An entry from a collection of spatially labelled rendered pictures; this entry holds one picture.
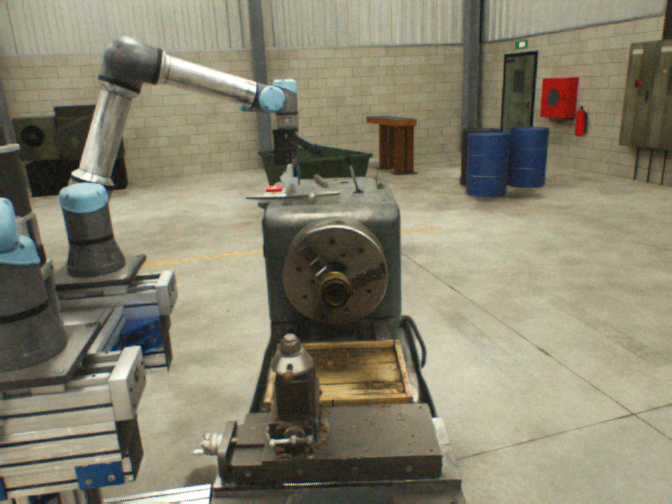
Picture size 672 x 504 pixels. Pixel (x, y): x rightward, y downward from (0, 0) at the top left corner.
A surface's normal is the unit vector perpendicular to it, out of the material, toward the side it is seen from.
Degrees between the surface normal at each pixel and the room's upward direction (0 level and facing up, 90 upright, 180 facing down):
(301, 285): 90
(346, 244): 90
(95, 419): 90
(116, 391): 90
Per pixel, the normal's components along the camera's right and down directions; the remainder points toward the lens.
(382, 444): -0.04, -0.95
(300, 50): 0.29, 0.28
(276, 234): 0.00, 0.30
